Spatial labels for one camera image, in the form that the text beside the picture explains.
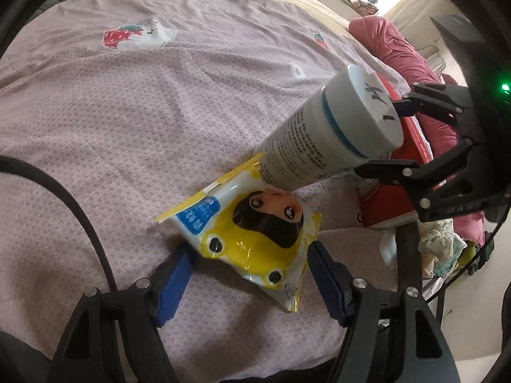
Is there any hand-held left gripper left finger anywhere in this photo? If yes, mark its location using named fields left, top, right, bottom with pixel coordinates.
left=48, top=243, right=196, bottom=383

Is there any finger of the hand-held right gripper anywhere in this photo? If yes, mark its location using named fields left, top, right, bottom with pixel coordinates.
left=355, top=139, right=482, bottom=224
left=390, top=83, right=472, bottom=139

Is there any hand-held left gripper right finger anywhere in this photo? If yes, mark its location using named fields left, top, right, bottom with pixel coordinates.
left=307, top=241, right=460, bottom=383

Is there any yellow cartoon-face packet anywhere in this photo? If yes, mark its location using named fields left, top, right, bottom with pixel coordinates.
left=155, top=152, right=323, bottom=312

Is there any white plastic bottle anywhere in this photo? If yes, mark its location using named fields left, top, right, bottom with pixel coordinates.
left=251, top=64, right=405, bottom=190

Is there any red tissue pack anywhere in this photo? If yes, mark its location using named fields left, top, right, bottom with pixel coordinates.
left=357, top=74, right=434, bottom=230

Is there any white metal rack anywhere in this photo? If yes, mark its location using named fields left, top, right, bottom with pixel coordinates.
left=417, top=44, right=448, bottom=74

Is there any pink quilt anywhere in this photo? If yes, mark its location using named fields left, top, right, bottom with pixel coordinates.
left=348, top=15, right=485, bottom=244

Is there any cream curtain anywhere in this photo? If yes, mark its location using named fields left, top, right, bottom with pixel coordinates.
left=383, top=0, right=456, bottom=49

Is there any lilac printed blanket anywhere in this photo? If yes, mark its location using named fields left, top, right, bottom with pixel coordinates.
left=0, top=0, right=420, bottom=383

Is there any black cable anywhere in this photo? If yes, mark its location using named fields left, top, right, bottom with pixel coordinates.
left=0, top=155, right=120, bottom=292

